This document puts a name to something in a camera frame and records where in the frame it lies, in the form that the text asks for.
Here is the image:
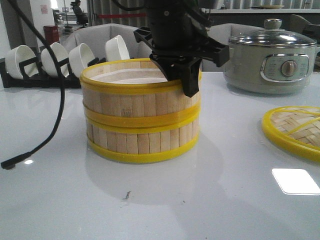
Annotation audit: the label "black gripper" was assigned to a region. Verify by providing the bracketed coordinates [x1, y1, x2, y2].
[133, 0, 230, 98]

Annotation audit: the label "bamboo steamer basket yellow rims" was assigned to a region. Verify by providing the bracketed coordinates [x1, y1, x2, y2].
[86, 115, 199, 164]
[80, 58, 201, 128]

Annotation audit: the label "woven bamboo steamer lid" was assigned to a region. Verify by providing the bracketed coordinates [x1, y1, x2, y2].
[261, 106, 320, 162]

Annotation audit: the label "grey chair right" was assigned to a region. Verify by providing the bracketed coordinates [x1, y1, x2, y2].
[201, 23, 262, 72]

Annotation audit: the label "grey chair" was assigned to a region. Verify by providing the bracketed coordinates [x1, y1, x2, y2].
[201, 23, 262, 72]
[62, 23, 152, 60]

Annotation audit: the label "white ceramic bowl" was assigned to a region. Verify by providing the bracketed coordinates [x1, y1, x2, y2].
[5, 45, 36, 80]
[69, 43, 95, 78]
[40, 42, 70, 78]
[105, 35, 130, 62]

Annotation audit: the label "green electric cooking pot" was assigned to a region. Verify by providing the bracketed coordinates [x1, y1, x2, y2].
[224, 43, 320, 95]

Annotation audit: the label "grey chair left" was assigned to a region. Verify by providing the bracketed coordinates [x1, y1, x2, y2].
[62, 23, 152, 60]

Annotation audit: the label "glass pot lid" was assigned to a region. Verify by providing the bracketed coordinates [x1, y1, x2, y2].
[229, 18, 317, 48]

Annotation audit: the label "person in background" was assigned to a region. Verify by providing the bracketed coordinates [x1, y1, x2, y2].
[71, 0, 88, 25]

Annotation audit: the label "red fire extinguisher box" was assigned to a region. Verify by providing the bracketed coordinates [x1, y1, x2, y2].
[43, 25, 60, 45]

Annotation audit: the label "black dish rack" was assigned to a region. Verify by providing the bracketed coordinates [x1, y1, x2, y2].
[0, 47, 107, 89]

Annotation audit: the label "black cable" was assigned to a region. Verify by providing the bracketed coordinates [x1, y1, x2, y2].
[0, 0, 66, 170]

